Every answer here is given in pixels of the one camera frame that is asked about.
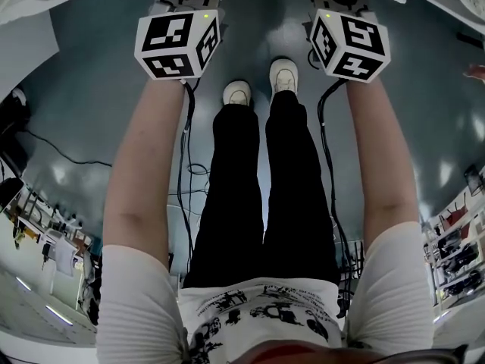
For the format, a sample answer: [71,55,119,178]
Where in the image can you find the loose cables on floor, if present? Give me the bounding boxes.
[167,162,211,220]

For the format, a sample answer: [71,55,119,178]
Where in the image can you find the person's white right shoe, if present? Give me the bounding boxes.
[268,58,299,95]

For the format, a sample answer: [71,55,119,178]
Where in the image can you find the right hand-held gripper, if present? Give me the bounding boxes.
[302,0,392,83]

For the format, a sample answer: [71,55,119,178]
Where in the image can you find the person's left forearm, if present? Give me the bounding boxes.
[102,77,191,229]

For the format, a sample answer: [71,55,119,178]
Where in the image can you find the black floor cable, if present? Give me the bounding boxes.
[25,128,114,167]

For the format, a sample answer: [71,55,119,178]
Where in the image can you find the black trousers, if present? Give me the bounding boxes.
[183,89,341,290]

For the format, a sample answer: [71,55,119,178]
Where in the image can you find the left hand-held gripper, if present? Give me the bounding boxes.
[134,0,229,81]

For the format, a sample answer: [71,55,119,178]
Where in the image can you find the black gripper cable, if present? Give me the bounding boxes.
[316,77,354,318]
[177,78,213,277]

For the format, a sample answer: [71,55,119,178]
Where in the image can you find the black floor equipment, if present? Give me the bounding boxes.
[0,86,32,214]

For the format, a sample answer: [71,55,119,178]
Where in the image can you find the person's white left shoe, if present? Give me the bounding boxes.
[222,80,253,108]

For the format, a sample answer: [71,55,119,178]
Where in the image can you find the person's white shoe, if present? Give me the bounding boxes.
[222,80,253,108]
[268,58,299,95]

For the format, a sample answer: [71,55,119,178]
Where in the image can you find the person's right forearm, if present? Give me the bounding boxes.
[345,77,421,225]

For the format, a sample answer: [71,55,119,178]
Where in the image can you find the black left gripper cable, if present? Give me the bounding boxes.
[177,78,213,277]

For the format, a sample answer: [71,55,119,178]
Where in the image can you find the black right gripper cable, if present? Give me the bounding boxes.
[316,77,354,318]

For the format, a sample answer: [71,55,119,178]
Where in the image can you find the white black-printed shirt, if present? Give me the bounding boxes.
[95,221,436,364]

